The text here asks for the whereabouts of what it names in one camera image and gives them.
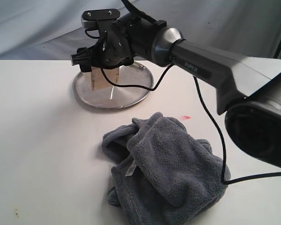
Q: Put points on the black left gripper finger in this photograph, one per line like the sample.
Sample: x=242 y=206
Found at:
x=81 y=57

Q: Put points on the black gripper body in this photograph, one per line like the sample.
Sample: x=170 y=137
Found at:
x=112 y=48

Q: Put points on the wooden cube block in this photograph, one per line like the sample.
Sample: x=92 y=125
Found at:
x=96 y=80

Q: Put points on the grey fluffy towel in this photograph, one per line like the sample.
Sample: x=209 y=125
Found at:
x=162 y=175

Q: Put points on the round stainless steel plate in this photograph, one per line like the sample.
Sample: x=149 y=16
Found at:
x=113 y=98

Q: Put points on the grey backdrop cloth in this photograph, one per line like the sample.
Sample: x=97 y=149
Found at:
x=51 y=29

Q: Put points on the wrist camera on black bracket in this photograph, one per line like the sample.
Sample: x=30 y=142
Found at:
x=91 y=19

